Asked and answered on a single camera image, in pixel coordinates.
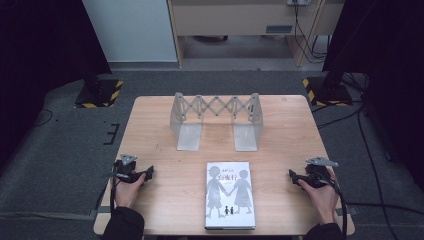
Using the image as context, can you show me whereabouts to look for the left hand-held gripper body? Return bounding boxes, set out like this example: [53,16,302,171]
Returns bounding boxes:
[113,153,147,184]

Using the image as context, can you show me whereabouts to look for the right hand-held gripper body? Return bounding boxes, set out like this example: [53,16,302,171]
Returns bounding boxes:
[301,156,339,189]

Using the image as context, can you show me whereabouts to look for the grey expandable metal book stand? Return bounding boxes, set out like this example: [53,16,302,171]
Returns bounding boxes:
[169,92,264,153]

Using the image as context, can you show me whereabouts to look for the white hardcover book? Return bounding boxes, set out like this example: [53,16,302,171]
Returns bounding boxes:
[204,161,257,231]

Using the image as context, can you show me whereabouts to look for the person's left hand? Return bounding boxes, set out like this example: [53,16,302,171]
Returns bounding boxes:
[114,173,148,209]

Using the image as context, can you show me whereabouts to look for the person's right hand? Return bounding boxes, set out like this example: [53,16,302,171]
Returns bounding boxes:
[297,169,340,225]

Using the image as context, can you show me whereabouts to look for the grey tape strip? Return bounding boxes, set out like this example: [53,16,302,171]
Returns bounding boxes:
[87,205,113,218]
[335,205,360,217]

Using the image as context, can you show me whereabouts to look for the black striped stand base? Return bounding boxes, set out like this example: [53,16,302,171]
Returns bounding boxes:
[74,78,125,109]
[302,76,354,108]

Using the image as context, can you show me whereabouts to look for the white panel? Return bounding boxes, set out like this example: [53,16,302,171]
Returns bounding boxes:
[81,0,178,64]

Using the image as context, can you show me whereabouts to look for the black curtain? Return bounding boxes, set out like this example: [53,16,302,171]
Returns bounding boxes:
[0,0,113,169]
[321,0,424,189]

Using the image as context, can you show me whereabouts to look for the dark cabinet label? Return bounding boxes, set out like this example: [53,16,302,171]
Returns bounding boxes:
[265,24,294,35]

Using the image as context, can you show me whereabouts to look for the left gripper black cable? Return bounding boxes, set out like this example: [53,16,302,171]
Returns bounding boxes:
[95,165,122,214]

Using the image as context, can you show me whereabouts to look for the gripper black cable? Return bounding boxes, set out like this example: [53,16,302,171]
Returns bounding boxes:
[95,165,122,214]
[319,171,348,238]

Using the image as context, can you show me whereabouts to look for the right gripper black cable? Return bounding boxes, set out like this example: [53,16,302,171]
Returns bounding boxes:
[319,171,348,238]

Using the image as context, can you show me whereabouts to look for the long black floor cable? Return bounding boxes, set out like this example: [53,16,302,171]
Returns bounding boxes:
[357,108,424,240]

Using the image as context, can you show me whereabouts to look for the black floor cable bundle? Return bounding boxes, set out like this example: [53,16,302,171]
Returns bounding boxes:
[311,72,371,130]

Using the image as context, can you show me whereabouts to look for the thin black floor cable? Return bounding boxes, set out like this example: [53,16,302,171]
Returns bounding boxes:
[32,108,54,128]

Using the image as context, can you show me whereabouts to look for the black cabinet cables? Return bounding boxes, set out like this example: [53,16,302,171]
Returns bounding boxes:
[292,0,331,65]

